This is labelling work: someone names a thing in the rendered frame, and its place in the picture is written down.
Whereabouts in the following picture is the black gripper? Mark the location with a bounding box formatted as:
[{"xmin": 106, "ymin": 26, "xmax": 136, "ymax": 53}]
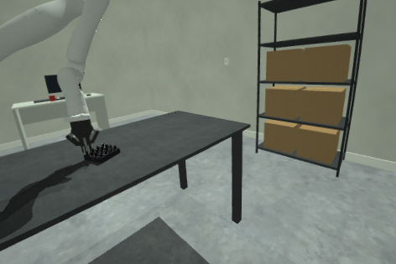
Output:
[{"xmin": 66, "ymin": 119, "xmax": 100, "ymax": 154}]

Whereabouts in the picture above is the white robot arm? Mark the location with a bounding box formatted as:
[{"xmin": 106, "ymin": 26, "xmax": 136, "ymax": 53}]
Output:
[{"xmin": 0, "ymin": 0, "xmax": 110, "ymax": 122}]

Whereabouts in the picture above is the black square box with knobs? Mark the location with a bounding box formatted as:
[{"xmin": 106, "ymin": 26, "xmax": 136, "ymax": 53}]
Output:
[{"xmin": 84, "ymin": 144, "xmax": 120, "ymax": 163}]

